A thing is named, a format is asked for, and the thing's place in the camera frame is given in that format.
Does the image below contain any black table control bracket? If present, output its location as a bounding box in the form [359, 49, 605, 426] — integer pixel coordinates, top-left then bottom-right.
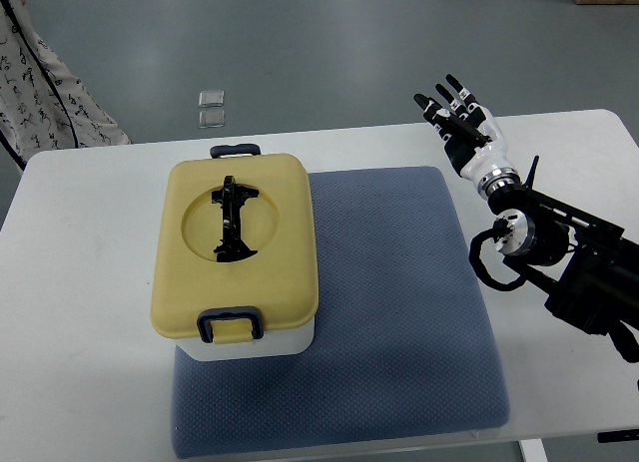
[597, 429, 639, 444]

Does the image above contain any blue-grey rear latch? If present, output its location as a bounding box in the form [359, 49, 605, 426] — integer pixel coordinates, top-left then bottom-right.
[210, 143, 262, 159]

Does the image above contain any blue-grey textured cushion mat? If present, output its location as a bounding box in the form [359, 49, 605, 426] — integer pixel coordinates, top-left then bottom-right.
[171, 167, 509, 459]

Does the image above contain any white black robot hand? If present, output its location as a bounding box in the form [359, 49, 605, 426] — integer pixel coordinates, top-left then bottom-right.
[413, 74, 521, 200]

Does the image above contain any blue-grey front latch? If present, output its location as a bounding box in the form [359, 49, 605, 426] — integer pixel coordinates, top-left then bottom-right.
[197, 306, 265, 344]

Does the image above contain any blue-grey latch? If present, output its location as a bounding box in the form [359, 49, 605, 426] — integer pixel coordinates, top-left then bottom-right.
[210, 143, 262, 159]
[197, 306, 265, 344]

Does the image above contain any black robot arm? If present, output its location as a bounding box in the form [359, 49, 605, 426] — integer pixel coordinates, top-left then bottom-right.
[471, 169, 638, 363]

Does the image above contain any white storage box base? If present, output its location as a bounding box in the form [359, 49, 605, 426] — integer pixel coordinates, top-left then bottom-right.
[175, 317, 316, 361]

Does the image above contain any white calligraphy print garment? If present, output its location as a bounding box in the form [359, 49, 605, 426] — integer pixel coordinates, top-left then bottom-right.
[1, 0, 131, 171]

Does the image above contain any white table leg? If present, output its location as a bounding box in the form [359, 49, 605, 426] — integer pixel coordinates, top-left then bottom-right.
[518, 439, 549, 462]

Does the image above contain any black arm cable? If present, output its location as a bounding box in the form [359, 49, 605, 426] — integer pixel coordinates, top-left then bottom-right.
[468, 229, 528, 290]

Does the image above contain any clear plastic floor tile upper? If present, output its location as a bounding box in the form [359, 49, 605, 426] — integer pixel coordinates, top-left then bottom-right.
[199, 90, 225, 108]

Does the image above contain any yellow storage box lid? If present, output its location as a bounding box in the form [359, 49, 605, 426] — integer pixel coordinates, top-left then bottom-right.
[151, 154, 319, 339]

